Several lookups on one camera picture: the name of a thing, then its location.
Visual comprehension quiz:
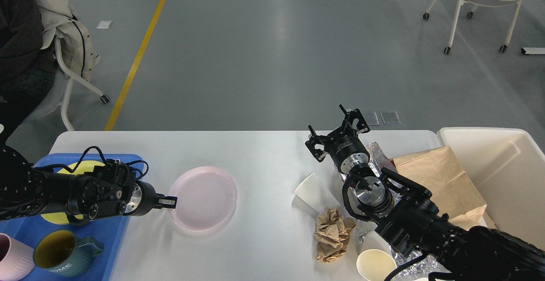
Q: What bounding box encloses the beige jacket on chair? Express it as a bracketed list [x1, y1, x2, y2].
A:
[36, 0, 99, 81]

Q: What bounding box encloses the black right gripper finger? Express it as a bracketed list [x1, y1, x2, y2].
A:
[339, 104, 370, 137]
[305, 125, 330, 163]

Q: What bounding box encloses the white paper cup lying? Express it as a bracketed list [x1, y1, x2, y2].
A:
[294, 172, 340, 214]

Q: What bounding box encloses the blue plastic tray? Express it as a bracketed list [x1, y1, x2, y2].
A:
[0, 153, 145, 281]

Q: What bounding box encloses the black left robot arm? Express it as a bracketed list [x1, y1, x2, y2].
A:
[0, 145, 177, 221]

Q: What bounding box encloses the person in dark clothes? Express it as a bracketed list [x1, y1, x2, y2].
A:
[0, 0, 57, 145]

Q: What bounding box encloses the crumpled brown paper ball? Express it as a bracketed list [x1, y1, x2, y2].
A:
[315, 207, 356, 262]

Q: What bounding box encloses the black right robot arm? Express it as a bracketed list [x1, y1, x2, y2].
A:
[305, 108, 545, 281]

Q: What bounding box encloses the white plastic bin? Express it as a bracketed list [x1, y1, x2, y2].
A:
[437, 126, 545, 250]

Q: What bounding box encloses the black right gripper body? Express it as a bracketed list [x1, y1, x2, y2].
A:
[327, 136, 370, 175]

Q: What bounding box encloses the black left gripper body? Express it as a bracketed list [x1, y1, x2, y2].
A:
[127, 181, 158, 216]

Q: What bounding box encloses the pink plate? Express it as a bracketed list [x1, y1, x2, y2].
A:
[169, 166, 238, 232]

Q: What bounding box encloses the pink ribbed cup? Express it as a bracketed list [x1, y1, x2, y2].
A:
[0, 233, 35, 281]

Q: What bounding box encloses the teal green mug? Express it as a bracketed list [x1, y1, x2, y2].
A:
[33, 230, 104, 277]

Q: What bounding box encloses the white chair left background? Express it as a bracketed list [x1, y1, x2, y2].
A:
[24, 31, 110, 131]

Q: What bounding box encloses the white paper cup upright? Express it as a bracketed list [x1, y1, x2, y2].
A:
[356, 231, 397, 281]

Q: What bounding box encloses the brown paper bag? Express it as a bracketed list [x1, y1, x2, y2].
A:
[391, 146, 496, 230]

